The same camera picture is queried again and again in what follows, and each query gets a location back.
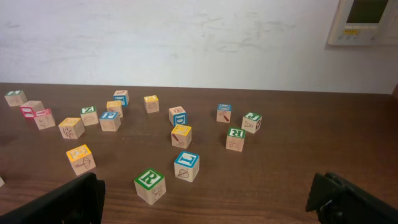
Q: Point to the green L block far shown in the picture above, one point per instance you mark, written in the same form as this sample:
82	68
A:
15	98

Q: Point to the blue L block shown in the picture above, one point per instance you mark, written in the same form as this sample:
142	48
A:
187	166

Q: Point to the green Z block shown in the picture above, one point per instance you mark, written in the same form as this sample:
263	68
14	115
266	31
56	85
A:
89	115

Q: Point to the yellow block with umbrella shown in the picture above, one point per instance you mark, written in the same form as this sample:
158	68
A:
81	159

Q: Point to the yellow top block far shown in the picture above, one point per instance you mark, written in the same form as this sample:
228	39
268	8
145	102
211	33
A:
151	103

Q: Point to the beige wall control panel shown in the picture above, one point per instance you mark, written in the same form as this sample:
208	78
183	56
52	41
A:
364	23

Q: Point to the blue P block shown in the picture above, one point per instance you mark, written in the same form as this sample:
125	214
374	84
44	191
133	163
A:
110	121

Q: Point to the blue side block far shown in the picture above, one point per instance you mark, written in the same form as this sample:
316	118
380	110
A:
123	96

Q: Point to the blue D block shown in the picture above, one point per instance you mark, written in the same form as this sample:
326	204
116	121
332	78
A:
177	115

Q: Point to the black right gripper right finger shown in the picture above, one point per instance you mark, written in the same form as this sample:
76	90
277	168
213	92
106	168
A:
336	200

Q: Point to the yellow block behind P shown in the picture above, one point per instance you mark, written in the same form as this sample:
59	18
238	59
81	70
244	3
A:
115	106

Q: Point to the red block near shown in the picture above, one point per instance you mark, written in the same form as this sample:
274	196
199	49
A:
44	119

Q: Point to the red side block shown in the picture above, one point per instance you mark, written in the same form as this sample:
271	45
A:
29	108

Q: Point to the green J block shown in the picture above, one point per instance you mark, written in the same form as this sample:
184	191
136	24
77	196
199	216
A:
251	122

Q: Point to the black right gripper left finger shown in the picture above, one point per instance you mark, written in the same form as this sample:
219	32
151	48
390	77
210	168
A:
78	201

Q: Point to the yellow block with pencil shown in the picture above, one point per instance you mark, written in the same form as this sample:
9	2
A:
181	136

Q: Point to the green r block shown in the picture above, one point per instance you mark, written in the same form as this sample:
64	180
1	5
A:
235	139
150	185

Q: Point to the yellow block with bug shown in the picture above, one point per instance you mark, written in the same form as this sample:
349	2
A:
71	128

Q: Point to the blue X block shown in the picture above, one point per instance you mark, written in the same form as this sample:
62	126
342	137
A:
224	113

